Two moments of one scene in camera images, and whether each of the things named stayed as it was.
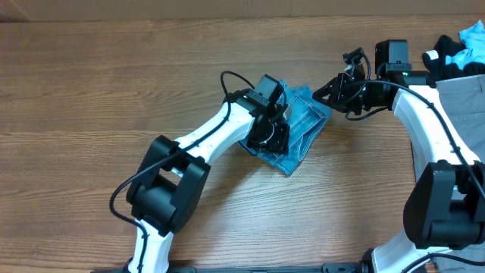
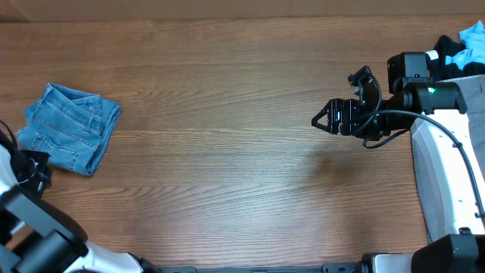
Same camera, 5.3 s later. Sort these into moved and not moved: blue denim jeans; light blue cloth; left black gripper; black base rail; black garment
Moved: left black gripper; blue denim jeans
Not moved: black base rail; black garment; light blue cloth
